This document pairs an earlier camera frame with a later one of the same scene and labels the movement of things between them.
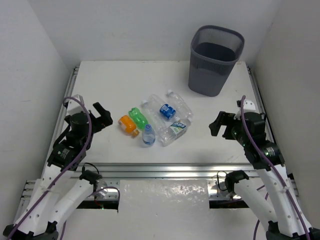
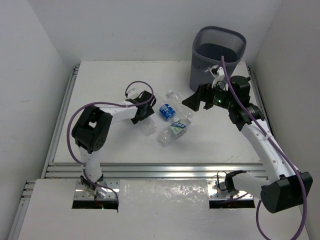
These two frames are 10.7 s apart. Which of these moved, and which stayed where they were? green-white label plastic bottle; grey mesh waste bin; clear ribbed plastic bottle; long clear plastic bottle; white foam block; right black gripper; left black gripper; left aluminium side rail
Moved: right black gripper; left black gripper; long clear plastic bottle
Stayed: clear ribbed plastic bottle; grey mesh waste bin; green-white label plastic bottle; white foam block; left aluminium side rail
